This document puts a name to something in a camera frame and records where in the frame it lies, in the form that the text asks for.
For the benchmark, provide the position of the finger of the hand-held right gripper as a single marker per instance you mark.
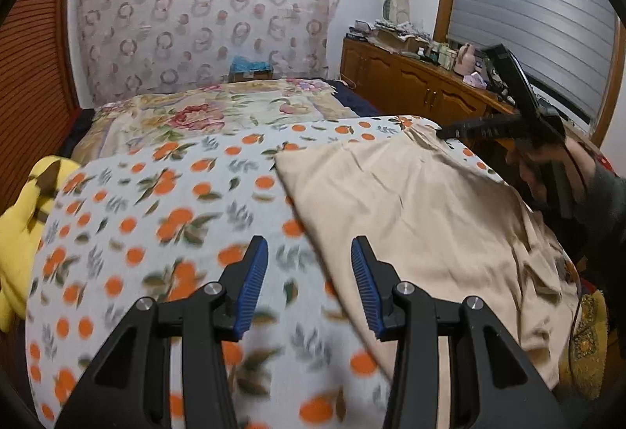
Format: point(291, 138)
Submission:
point(477, 128)

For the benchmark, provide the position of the blue cloth on box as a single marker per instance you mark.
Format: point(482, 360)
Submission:
point(250, 66)

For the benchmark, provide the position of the yellow patterned mat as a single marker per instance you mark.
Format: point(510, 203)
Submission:
point(592, 341)

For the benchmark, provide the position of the floral quilt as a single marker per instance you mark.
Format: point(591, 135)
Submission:
point(205, 113)

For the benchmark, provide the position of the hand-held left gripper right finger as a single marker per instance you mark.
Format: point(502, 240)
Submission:
point(368, 292)

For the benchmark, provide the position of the wooden slatted door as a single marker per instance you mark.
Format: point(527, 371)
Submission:
point(34, 67)

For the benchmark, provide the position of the clutter on cabinet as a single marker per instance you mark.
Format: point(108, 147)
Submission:
point(401, 35)

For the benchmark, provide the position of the yellow plush toy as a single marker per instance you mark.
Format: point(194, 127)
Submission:
point(22, 223)

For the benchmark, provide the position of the person's right hand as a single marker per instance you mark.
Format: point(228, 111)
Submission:
point(530, 170)

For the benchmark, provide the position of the wooden cabinet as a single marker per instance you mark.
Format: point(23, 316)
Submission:
point(406, 84)

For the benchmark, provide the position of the beige printed t-shirt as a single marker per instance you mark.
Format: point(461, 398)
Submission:
point(430, 214)

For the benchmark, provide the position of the orange fruit print blanket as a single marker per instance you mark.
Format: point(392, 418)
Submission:
point(146, 223)

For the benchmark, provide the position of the dark blue blanket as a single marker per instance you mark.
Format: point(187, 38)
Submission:
point(354, 99)

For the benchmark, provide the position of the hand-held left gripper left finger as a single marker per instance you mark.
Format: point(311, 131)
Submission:
point(250, 292)

